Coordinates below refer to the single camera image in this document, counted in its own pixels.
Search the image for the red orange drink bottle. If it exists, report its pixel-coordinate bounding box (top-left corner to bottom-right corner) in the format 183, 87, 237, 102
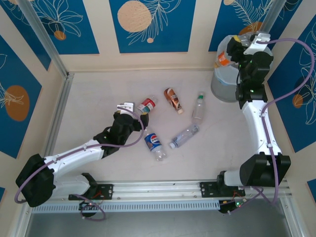
214, 50, 232, 69

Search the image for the red label bottle red cap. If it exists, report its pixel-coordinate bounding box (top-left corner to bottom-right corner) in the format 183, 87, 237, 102
136, 95, 158, 115

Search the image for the Pepsi plastic bottle blue cap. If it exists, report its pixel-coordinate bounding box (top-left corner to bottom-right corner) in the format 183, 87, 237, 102
144, 132, 167, 162

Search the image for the brown coffee drink bottle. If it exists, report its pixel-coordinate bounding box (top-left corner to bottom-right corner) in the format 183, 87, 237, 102
163, 87, 185, 115

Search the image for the clear water bottle white cap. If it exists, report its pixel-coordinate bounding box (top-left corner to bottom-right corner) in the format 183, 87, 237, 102
169, 124, 199, 150

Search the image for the clear bottle green neck band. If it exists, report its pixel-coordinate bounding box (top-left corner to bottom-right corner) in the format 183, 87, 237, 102
192, 92, 207, 125

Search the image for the grey round waste bin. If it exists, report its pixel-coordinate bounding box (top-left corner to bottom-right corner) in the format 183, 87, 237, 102
211, 34, 274, 103

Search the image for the left circuit board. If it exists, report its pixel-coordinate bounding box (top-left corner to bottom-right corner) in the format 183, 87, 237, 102
79, 200, 104, 211

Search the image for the circuit board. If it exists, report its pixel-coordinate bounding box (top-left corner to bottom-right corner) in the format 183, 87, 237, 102
79, 200, 104, 211
219, 199, 245, 215

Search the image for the grey metal lower panel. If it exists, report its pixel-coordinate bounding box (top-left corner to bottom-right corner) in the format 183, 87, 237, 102
24, 212, 297, 237

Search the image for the right circuit board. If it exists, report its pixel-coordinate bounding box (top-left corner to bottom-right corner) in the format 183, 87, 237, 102
219, 199, 245, 215

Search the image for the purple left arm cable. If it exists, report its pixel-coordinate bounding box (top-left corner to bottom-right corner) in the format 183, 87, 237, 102
14, 105, 146, 221

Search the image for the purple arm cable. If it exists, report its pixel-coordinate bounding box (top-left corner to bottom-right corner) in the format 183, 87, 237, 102
14, 105, 146, 221
222, 38, 312, 215

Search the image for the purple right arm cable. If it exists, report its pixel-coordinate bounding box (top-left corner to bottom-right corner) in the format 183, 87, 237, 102
222, 38, 312, 215

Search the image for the aluminium frame post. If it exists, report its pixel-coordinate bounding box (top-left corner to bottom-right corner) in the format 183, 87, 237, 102
261, 0, 284, 35
17, 0, 69, 78

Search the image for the aluminium side rail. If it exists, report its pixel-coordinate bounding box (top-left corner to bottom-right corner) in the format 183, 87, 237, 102
34, 72, 75, 184

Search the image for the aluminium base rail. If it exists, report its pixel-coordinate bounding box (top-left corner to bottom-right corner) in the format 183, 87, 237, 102
21, 179, 293, 202

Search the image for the slotted grey cable duct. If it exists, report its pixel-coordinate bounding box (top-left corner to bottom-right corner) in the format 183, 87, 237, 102
31, 199, 221, 213

